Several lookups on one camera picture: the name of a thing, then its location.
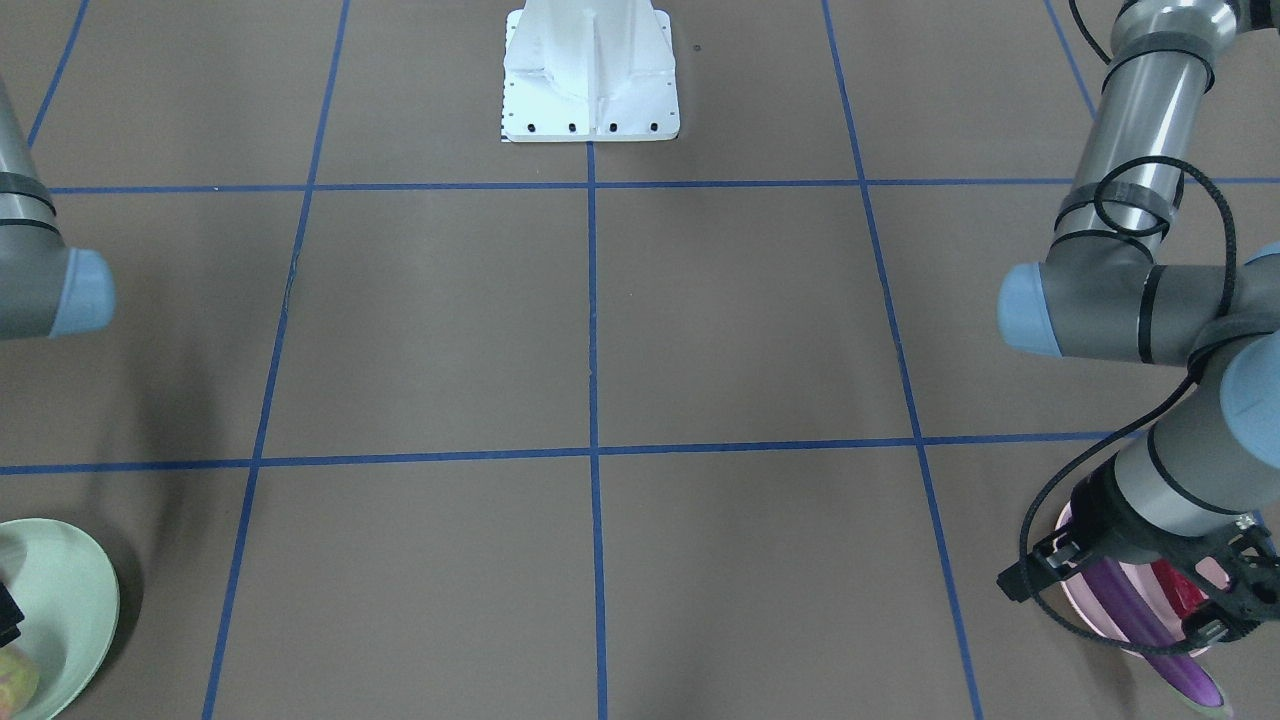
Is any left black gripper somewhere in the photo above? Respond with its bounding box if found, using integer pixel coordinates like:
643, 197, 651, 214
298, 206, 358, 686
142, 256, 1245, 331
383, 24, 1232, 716
1070, 465, 1251, 575

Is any red chili pepper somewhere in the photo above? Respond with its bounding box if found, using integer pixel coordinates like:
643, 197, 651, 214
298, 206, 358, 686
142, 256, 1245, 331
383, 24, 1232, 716
1149, 559, 1208, 620

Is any pink green peach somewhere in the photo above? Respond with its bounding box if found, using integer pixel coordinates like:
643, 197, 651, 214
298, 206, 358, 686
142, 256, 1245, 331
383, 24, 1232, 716
1, 646, 40, 719

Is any purple eggplant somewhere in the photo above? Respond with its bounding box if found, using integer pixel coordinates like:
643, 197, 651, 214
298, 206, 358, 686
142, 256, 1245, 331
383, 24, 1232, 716
1083, 559, 1234, 719

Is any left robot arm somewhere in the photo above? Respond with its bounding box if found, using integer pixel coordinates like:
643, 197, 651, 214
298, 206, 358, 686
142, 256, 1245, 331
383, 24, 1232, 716
997, 1, 1277, 564

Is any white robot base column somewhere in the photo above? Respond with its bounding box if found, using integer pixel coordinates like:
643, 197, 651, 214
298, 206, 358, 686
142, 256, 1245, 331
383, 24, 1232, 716
500, 1, 681, 143

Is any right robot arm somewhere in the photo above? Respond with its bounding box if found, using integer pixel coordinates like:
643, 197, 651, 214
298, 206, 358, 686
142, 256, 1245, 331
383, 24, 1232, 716
1, 91, 116, 341

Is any green plastic plate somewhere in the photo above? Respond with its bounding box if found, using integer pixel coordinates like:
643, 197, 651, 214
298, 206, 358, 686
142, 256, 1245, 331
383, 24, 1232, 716
3, 518, 122, 719

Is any pink plastic plate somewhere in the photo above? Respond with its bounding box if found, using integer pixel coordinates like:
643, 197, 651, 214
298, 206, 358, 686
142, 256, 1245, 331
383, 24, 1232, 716
1062, 559, 1210, 647

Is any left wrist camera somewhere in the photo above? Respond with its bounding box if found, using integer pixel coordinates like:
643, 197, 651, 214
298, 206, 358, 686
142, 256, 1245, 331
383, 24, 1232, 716
997, 511, 1277, 656

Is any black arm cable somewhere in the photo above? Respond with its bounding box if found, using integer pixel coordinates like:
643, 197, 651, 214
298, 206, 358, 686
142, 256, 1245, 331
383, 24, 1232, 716
1018, 155, 1242, 656

